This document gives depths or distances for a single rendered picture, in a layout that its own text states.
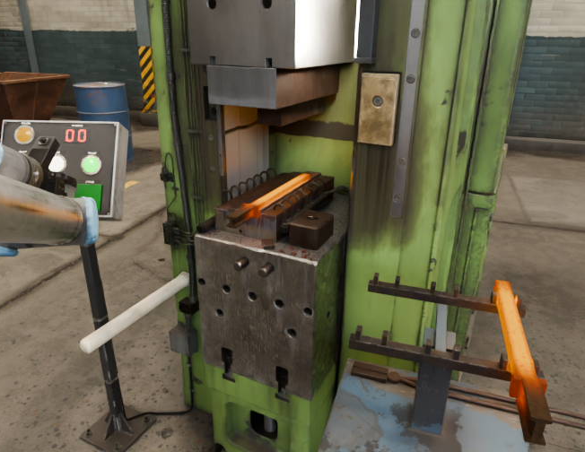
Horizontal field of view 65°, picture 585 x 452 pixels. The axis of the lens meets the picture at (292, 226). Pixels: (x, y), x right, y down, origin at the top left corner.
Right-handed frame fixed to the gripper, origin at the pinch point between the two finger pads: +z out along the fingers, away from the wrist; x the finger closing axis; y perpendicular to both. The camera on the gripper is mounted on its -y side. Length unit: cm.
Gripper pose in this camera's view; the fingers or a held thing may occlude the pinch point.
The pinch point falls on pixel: (72, 186)
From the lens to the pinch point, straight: 131.7
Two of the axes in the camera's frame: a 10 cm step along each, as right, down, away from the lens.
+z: 0.2, 1.1, 9.9
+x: 10.0, 0.2, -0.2
